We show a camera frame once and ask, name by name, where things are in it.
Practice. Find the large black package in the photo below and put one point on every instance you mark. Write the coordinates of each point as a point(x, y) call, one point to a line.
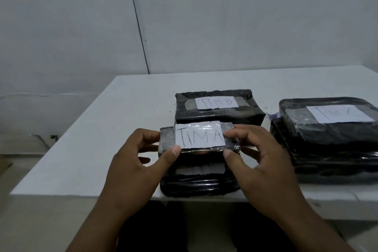
point(280, 139)

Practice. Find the person's dark trousers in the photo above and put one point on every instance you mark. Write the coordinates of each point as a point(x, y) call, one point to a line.
point(159, 231)

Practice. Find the rounded black package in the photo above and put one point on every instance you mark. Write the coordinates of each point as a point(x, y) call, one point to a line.
point(301, 127)

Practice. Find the brown cardboard sheet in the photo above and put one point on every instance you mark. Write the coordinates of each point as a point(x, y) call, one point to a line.
point(5, 164)

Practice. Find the grey metal frame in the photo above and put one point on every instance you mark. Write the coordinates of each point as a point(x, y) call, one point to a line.
point(53, 137)

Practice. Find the white label black bottom line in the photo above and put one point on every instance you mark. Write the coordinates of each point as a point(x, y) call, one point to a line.
point(217, 102)

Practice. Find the person's left hand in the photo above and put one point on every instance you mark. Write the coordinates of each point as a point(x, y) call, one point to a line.
point(133, 178)

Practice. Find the black tray container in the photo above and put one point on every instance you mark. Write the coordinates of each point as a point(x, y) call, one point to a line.
point(200, 185)

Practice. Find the small lumpy black package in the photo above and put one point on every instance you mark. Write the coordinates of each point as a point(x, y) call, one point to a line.
point(166, 139)

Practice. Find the white label thin writing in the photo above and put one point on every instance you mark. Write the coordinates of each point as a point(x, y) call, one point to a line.
point(200, 135)
point(339, 113)

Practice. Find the folded white paper sign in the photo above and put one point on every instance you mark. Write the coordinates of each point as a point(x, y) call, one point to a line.
point(273, 115)

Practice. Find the person's right hand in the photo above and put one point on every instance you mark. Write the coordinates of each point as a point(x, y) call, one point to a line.
point(271, 181)

